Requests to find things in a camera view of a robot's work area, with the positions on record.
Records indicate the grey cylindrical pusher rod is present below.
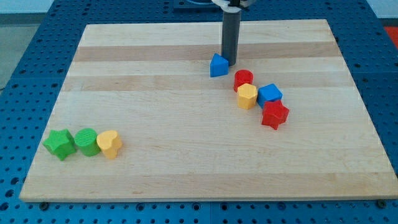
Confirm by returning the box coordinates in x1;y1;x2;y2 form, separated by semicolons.
221;11;241;66

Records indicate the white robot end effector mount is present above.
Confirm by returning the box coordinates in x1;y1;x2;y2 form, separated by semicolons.
211;0;256;13

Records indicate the blue triangle block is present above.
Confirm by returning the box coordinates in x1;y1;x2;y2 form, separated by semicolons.
210;54;229;78

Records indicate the red cylinder block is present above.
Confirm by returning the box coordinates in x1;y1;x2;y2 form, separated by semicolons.
233;69;254;92

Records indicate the yellow hexagon block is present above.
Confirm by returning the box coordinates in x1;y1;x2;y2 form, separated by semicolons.
237;83;257;110

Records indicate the blue cube block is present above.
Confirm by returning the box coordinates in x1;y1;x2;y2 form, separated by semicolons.
257;83;283;108

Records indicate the red star block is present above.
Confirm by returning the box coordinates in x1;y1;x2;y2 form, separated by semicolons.
261;100;290;130

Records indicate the wooden board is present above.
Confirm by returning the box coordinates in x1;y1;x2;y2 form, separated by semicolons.
20;19;397;202

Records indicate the yellow heart block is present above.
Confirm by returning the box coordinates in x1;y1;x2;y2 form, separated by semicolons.
96;130;123;159

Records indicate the green cylinder block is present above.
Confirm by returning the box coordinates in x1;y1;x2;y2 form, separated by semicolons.
75;128;101;157

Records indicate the green star block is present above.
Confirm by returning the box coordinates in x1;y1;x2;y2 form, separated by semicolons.
42;129;76;161

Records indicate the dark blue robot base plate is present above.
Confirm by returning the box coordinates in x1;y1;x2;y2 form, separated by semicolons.
172;0;220;13

